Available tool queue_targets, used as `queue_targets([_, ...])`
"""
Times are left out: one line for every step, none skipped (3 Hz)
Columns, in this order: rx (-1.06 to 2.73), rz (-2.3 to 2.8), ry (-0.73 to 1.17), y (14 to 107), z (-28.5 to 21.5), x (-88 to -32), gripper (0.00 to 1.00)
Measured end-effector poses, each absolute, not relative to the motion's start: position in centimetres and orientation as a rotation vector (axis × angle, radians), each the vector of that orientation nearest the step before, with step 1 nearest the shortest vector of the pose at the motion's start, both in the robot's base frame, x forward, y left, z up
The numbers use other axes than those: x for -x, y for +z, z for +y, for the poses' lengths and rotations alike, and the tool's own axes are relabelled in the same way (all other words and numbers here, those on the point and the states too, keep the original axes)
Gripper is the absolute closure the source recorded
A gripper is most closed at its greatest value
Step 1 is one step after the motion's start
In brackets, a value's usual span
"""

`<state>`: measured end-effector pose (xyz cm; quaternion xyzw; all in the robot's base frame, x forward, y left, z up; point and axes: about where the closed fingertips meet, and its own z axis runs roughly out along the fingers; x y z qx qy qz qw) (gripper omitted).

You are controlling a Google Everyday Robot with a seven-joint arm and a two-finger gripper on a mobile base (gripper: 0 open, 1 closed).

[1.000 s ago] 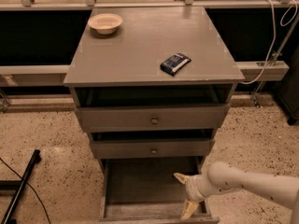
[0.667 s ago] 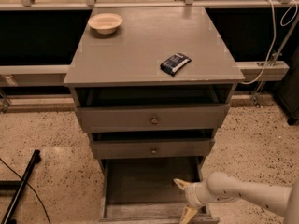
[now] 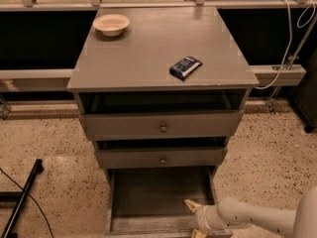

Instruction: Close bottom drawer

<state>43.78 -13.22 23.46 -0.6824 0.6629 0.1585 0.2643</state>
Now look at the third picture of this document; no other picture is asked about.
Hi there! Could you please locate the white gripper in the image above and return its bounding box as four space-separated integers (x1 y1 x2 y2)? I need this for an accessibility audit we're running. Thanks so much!
184 199 219 238

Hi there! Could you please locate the grey bottom drawer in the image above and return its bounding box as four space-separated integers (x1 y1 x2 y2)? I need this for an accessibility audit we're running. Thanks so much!
105 167 217 238

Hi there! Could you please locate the grey drawer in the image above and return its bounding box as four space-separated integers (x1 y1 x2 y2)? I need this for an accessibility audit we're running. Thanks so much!
105 167 217 238
95 147 228 169
79 111 243 141

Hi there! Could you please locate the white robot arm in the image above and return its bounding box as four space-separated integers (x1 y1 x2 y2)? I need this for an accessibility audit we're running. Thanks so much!
184 186 317 238

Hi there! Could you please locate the grey middle drawer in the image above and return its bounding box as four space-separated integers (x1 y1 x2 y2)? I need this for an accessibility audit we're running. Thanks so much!
95 147 228 169

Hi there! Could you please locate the grey top drawer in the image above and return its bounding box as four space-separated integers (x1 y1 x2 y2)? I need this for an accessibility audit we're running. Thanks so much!
79 111 243 141

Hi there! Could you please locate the grey wooden drawer cabinet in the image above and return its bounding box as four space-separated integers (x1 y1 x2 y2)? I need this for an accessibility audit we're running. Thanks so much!
66 6 260 183

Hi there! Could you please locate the black cart base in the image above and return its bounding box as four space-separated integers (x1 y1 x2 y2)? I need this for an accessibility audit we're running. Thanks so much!
294 50 317 133

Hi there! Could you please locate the black metal stand leg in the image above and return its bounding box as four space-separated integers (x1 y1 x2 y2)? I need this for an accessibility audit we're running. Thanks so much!
0 159 44 238

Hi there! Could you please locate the cream ceramic bowl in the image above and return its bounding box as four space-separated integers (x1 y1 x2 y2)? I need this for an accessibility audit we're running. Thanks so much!
93 14 130 37

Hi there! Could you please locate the metal railing frame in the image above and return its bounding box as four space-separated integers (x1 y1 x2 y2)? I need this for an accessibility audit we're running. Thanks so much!
0 0 317 121

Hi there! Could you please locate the thin black floor cable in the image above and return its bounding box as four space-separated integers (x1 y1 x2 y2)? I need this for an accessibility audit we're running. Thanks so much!
0 168 55 238

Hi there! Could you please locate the white cable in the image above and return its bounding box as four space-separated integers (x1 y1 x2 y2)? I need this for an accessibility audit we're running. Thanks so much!
254 0 317 91

